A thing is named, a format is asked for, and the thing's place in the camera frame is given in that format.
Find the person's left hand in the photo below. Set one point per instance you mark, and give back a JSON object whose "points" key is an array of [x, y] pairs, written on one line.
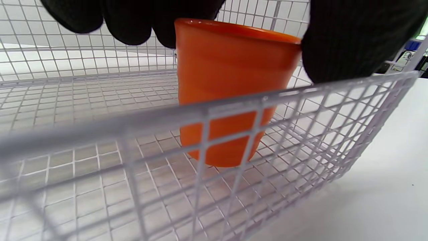
{"points": [[351, 40]]}

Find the orange cup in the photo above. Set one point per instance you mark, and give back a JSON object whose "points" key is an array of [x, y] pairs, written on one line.
{"points": [[230, 70]]}

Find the white mesh sliding drawer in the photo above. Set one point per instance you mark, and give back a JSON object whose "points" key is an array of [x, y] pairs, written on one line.
{"points": [[234, 107]]}

